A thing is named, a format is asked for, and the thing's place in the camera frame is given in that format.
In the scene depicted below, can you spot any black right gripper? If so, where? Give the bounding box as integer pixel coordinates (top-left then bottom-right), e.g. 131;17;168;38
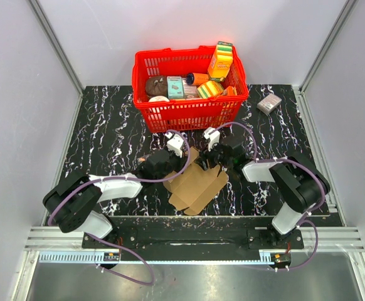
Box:
194;139;233;172

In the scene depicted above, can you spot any small clear plastic packet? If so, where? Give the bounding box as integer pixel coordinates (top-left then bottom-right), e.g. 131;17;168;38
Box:
137;156;147;164

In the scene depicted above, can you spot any brown cardboard box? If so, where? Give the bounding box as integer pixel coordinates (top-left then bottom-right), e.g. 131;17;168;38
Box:
163;147;228;216

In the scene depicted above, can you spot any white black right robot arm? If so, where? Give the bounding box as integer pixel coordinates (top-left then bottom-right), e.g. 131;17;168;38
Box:
195;143;331;248

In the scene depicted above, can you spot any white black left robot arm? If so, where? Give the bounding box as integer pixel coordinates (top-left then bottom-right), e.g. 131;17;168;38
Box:
43;149;189;248

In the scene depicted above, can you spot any pink small food box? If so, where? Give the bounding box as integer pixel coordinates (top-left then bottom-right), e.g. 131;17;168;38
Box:
182;78;199;99

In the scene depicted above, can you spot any teal small carton box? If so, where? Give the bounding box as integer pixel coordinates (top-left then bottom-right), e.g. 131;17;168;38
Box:
166;76;184;99

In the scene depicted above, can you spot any tall orange sponge box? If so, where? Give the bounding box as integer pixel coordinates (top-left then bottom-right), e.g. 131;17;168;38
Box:
208;41;233;82

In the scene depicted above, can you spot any red plastic shopping basket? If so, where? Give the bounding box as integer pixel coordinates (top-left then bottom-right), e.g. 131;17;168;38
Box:
132;42;248;133

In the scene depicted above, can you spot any white wrapped tissue pack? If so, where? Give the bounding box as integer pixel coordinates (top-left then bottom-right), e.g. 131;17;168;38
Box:
257;93;282;115

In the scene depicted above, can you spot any orange snack packet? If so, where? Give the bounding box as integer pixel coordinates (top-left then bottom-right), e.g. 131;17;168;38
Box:
221;86;237;97

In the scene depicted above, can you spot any white round lid container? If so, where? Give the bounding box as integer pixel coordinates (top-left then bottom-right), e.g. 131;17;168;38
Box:
149;95;169;103

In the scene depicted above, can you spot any yellow green sponge pack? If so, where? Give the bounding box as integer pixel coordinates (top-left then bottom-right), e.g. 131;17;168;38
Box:
197;80;225;99

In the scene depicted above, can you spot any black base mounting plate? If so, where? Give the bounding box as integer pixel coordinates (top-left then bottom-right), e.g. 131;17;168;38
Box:
82;214;305;251

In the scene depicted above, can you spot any brown round chocolate cake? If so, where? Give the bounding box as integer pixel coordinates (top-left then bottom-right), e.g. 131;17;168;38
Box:
145;75;168;97

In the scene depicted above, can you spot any orange cylindrical can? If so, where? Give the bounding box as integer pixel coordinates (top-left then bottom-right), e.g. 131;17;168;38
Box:
186;73;209;86

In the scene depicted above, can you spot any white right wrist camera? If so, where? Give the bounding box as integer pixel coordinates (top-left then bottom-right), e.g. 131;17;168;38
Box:
203;127;220;151

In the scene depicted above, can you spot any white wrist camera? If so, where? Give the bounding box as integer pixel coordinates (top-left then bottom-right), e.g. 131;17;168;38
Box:
203;127;220;151
165;130;184;158

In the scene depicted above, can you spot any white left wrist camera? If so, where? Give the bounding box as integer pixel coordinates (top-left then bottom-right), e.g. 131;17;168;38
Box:
165;130;184;158

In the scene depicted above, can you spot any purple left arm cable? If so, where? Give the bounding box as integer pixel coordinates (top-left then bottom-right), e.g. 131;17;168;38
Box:
47;129;191;286

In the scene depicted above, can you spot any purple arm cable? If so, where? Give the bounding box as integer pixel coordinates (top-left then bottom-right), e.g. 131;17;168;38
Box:
47;129;191;286
210;121;326;272

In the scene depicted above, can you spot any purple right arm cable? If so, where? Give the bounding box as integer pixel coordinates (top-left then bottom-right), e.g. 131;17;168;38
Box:
210;121;326;272

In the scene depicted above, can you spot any aluminium frame rail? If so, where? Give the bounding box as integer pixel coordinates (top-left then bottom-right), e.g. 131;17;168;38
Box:
24;227;364;265

